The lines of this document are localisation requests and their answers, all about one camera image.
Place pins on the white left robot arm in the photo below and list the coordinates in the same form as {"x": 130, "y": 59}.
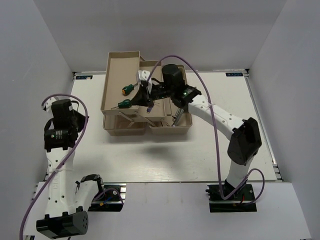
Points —
{"x": 68, "y": 201}

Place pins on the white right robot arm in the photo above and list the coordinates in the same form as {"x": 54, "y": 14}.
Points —
{"x": 243, "y": 134}

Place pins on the large ratchet wrench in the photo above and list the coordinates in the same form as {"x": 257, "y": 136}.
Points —
{"x": 180, "y": 112}

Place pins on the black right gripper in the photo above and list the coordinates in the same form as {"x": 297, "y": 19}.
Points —
{"x": 143, "y": 97}

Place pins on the stubby green orange-capped screwdriver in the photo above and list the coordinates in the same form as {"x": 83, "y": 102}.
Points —
{"x": 126, "y": 90}

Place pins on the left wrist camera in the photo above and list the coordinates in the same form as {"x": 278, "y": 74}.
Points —
{"x": 46, "y": 106}

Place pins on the stubby green handled screwdriver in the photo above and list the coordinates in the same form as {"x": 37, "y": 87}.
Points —
{"x": 125, "y": 104}

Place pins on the blue handled long screwdriver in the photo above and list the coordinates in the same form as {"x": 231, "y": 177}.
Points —
{"x": 149, "y": 109}

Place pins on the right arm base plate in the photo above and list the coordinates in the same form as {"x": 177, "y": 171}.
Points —
{"x": 235, "y": 204}

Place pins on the small combination wrench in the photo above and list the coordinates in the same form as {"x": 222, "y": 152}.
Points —
{"x": 175, "y": 116}

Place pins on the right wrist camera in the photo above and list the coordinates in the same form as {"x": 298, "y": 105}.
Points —
{"x": 143, "y": 79}

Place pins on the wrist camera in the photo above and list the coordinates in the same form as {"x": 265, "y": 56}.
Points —
{"x": 46, "y": 106}
{"x": 143, "y": 79}

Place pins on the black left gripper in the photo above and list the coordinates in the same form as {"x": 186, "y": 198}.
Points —
{"x": 81, "y": 117}

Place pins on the beige plastic toolbox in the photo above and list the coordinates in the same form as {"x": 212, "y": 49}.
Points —
{"x": 121, "y": 71}

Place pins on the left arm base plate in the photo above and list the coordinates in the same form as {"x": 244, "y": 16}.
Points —
{"x": 112, "y": 200}

